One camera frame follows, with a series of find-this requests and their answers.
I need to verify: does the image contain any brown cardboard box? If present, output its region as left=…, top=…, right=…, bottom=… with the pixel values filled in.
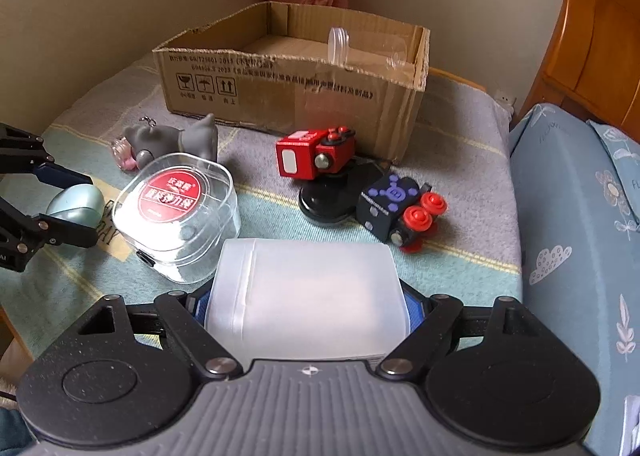
left=153, top=2, right=431, bottom=163

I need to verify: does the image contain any grey shark plush toy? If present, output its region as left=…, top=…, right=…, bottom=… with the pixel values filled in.
left=124, top=113, right=218, bottom=170

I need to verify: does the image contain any light blue round case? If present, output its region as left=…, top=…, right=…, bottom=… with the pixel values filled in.
left=46, top=184, right=105, bottom=228

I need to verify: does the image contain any white wall socket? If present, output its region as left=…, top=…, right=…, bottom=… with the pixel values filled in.
left=495, top=90, right=516, bottom=109

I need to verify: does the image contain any clear box red label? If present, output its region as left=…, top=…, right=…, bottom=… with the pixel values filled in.
left=112, top=153, right=241, bottom=285

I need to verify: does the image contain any white green-label bottle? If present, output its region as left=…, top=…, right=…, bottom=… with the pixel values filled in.
left=205, top=239, right=410, bottom=367

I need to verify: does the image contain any clear plastic jar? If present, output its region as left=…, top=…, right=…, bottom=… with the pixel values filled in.
left=328, top=26, right=407, bottom=70

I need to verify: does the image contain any blue floral pillow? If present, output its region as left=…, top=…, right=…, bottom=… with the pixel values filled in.
left=509, top=104, right=640, bottom=455

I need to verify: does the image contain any black blue toy cube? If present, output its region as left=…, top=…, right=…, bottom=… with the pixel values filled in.
left=356, top=171, right=448, bottom=253

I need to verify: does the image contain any orange wooden headboard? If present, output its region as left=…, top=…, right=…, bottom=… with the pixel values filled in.
left=513, top=0, right=640, bottom=141

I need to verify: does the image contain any black round disc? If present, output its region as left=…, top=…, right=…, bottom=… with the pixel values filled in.
left=298, top=159, right=385, bottom=227

